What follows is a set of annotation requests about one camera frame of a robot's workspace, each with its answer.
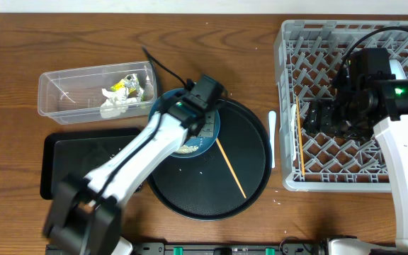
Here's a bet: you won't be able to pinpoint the dark blue plate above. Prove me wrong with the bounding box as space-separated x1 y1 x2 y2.
148 87 222 159

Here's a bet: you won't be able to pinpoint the long wooden chopstick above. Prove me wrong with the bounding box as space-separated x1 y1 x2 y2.
295 95 305 177

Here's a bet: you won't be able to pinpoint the yellow green snack wrapper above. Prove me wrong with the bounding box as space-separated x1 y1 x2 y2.
110 74 145 101

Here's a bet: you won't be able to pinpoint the white napkin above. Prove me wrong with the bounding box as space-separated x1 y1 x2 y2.
100 87 141 119

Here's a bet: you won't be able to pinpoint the light green bowl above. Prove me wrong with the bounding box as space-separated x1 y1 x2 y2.
198 112 215 138

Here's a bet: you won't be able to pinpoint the light blue saucer plate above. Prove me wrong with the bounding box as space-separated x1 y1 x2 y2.
390 59 406 80

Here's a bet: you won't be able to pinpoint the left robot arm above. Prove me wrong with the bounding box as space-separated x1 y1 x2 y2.
42 75 227 255

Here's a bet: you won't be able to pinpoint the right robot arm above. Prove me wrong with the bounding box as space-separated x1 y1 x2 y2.
304 48 408 254

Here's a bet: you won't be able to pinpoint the grey plastic dishwasher rack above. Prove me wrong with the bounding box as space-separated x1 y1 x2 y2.
274 20 408 193

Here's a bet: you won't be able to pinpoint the clear plastic waste bin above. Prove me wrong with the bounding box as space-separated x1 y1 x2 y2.
38 61 157 125

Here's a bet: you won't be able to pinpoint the short wooden chopstick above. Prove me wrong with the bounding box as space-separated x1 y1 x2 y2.
215 138 247 199

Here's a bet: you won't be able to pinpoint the white rice grains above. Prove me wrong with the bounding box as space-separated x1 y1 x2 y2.
176 145 199 154

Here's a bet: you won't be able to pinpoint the round black serving tray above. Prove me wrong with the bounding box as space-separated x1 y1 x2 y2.
147 100 271 221

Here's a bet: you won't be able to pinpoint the black rectangular tray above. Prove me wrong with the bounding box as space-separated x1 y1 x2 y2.
40 127 140 200

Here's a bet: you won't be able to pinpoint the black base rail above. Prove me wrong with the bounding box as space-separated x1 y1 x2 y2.
132 242 325 255

